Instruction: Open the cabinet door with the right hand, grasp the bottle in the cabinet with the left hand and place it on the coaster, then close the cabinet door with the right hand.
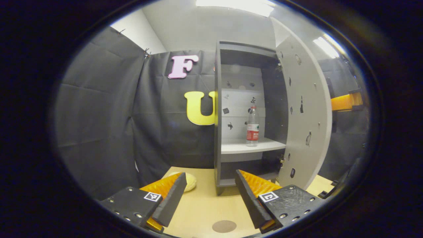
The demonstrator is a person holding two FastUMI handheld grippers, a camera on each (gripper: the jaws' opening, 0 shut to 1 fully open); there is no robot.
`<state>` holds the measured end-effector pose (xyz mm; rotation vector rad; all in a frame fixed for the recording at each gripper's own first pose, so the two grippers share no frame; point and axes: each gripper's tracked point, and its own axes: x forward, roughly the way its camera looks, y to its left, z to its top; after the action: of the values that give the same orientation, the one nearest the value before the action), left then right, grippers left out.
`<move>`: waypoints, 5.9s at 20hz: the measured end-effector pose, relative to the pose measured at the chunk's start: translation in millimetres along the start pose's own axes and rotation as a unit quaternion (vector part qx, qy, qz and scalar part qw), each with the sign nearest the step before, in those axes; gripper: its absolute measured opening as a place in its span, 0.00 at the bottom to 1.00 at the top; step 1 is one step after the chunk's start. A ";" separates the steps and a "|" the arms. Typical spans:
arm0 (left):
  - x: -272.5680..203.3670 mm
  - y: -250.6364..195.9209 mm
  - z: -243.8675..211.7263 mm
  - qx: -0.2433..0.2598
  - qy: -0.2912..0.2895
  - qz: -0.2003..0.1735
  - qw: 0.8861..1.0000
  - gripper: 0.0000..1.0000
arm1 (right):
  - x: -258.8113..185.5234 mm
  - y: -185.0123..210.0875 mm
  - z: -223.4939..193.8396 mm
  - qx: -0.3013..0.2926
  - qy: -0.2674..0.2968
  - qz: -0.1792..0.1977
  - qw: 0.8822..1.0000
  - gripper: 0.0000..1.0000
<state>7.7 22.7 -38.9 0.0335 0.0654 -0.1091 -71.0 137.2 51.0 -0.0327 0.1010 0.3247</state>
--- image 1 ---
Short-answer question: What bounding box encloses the grey cabinet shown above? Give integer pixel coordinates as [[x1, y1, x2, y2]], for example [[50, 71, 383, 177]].
[[214, 40, 288, 196]]

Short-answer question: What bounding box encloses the ceiling light panel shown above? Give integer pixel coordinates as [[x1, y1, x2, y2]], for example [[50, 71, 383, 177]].
[[313, 33, 341, 60], [196, 0, 277, 18]]

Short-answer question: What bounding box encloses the clear plastic bottle red label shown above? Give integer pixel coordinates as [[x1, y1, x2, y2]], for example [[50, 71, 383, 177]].
[[246, 106, 260, 147]]

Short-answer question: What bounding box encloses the black backdrop cloth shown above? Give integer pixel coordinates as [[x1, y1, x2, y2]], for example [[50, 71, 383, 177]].
[[55, 26, 369, 201]]

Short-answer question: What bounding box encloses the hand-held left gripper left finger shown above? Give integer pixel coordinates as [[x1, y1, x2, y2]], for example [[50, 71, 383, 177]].
[[101, 172, 188, 234]]

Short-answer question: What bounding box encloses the pale yellow round pad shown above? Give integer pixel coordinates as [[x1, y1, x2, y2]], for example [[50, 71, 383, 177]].
[[170, 172, 197, 193]]

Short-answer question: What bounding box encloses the round brown coaster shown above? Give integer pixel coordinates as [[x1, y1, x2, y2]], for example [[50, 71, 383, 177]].
[[212, 220, 237, 233]]

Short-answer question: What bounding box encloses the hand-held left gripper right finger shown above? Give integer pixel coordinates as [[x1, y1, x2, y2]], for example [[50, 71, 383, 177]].
[[235, 170, 326, 234]]

